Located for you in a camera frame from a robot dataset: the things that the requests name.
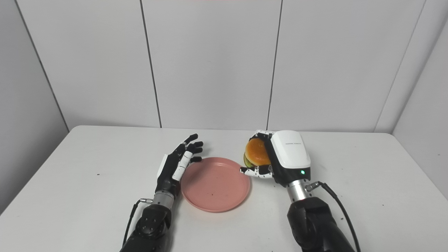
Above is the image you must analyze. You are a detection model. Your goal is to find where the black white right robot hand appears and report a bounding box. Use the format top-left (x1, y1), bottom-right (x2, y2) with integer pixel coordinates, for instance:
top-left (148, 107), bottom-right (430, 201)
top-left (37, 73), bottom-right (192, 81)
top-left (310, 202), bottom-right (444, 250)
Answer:
top-left (239, 130), bottom-right (312, 186)

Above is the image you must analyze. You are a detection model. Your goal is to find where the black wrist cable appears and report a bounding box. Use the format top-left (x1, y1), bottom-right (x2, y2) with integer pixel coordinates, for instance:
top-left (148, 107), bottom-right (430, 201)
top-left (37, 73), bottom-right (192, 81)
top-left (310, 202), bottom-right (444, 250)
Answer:
top-left (122, 198), bottom-right (154, 246)
top-left (306, 181), bottom-right (361, 252)

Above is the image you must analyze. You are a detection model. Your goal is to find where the toy hamburger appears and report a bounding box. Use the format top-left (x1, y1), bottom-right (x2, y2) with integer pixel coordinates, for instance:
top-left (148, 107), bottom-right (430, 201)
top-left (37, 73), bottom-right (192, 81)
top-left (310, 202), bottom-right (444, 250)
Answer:
top-left (243, 138), bottom-right (272, 168)

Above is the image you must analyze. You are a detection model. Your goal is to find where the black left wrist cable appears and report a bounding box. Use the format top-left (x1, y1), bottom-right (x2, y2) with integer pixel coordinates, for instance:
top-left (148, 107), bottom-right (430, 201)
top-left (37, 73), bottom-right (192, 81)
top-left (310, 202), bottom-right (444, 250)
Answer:
top-left (122, 198), bottom-right (154, 246)

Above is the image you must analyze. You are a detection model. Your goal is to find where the pink round plate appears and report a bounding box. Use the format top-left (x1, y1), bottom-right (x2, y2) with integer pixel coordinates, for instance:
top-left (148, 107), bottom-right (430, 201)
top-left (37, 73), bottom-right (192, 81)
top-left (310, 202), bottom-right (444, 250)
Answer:
top-left (180, 157), bottom-right (251, 213)

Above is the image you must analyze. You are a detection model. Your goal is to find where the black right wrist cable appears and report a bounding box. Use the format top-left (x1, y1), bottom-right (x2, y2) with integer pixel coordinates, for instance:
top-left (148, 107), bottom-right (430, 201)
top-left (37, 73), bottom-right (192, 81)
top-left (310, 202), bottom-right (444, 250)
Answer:
top-left (306, 181), bottom-right (361, 252)

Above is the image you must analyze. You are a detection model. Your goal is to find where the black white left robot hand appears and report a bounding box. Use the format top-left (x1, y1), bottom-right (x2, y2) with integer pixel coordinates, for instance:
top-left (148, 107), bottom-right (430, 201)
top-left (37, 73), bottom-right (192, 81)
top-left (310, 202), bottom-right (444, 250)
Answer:
top-left (155, 133), bottom-right (204, 197)

